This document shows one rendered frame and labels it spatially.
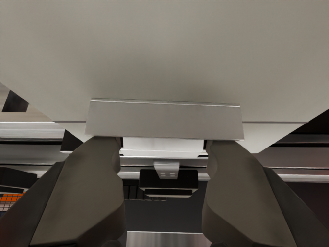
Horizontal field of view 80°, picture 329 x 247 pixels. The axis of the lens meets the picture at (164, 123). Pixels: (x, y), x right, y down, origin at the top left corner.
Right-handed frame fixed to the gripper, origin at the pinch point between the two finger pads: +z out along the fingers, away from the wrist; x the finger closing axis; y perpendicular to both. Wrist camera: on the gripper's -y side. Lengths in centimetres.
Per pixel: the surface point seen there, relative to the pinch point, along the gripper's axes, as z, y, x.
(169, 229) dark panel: 30, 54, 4
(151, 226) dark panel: 31, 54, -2
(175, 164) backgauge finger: 9.1, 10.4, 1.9
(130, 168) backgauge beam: 24.9, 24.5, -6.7
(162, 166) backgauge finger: 10.2, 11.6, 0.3
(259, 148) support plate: 4.9, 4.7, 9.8
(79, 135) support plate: 3.4, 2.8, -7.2
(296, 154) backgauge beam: 25.7, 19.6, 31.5
